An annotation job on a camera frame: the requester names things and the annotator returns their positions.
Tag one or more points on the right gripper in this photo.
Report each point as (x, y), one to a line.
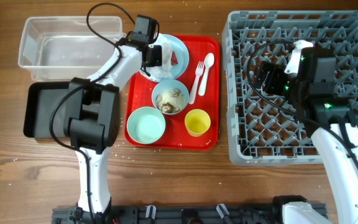
(269, 71)

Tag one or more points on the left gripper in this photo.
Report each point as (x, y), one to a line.
(158, 60)

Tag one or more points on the white paper napkin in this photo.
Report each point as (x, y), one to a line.
(164, 71)

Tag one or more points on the light blue bowl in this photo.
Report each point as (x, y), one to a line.
(167, 84)

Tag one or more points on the yellow plastic cup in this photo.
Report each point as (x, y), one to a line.
(197, 122)

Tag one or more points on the food scraps and rice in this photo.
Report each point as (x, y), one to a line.
(171, 101)

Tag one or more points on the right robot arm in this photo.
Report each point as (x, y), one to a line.
(329, 120)

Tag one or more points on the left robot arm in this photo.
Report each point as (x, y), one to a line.
(92, 116)

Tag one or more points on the grey dishwasher rack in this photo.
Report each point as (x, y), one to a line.
(259, 135)

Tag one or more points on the light blue plate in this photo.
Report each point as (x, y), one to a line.
(180, 58)

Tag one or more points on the white plastic fork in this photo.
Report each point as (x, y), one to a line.
(198, 73)

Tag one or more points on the white plastic spoon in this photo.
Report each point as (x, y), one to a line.
(208, 63)

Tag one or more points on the red serving tray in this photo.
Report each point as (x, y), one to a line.
(176, 136)

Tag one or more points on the mint green bowl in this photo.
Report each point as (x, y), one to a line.
(146, 125)

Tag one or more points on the clear plastic bin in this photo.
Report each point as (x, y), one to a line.
(63, 47)

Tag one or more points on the black plastic tray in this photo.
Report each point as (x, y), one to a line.
(42, 99)

